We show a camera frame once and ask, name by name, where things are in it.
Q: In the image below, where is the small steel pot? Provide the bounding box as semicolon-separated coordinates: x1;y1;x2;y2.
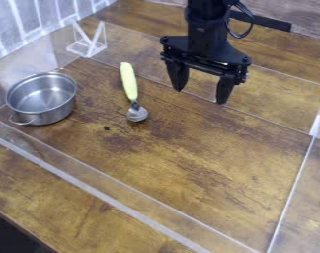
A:
6;72;76;126

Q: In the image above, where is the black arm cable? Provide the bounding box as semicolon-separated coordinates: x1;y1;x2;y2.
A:
222;0;255;40

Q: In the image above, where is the clear acrylic front panel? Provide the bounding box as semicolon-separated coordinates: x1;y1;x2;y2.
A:
0;122;259;253

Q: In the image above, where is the green handled metal spoon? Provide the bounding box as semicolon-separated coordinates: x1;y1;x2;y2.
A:
121;62;149;122

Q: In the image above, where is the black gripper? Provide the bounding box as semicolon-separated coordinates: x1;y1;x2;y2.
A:
159;36;251;104

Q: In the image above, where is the clear acrylic right panel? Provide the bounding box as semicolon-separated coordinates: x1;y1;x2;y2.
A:
266;110;320;253

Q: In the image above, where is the black bar on table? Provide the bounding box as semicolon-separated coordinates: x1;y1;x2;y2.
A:
230;10;292;32

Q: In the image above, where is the clear acrylic panel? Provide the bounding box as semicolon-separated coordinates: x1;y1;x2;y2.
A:
0;122;259;253
266;110;320;253

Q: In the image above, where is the clear acrylic triangle bracket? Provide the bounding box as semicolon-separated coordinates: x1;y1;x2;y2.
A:
66;21;107;58

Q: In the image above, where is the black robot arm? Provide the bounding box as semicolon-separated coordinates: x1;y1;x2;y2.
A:
159;0;254;104

